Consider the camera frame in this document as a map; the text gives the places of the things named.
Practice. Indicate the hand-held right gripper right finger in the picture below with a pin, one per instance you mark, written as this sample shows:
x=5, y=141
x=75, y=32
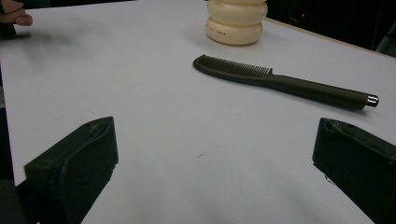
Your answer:
x=361, y=161

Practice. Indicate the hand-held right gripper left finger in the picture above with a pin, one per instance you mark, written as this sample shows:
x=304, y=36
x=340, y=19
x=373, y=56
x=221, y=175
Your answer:
x=77, y=161

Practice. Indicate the dark olive comb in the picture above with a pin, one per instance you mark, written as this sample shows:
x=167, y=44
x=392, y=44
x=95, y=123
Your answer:
x=311, y=90

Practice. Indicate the cream ribbed cup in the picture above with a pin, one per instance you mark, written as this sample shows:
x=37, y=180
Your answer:
x=236, y=28

